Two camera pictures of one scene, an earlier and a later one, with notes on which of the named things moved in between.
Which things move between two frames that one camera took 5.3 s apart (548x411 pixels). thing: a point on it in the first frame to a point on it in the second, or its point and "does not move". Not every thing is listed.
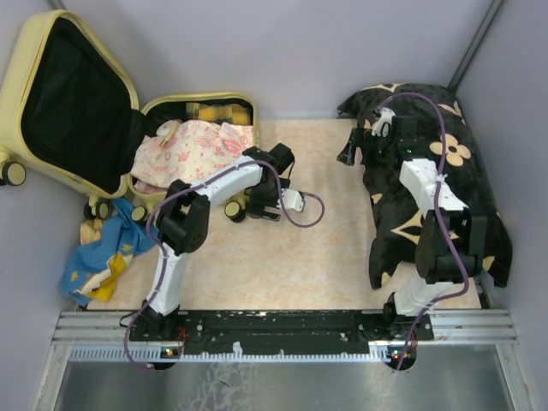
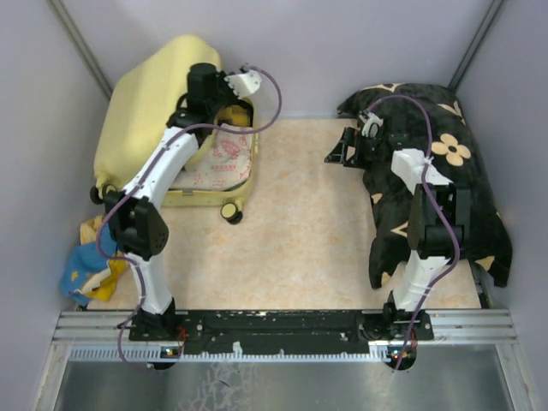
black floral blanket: [396, 214] does not move
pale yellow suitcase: [69, 119] to [138, 106]
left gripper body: [263, 194] to [225, 94]
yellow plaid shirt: [218, 113] does not move
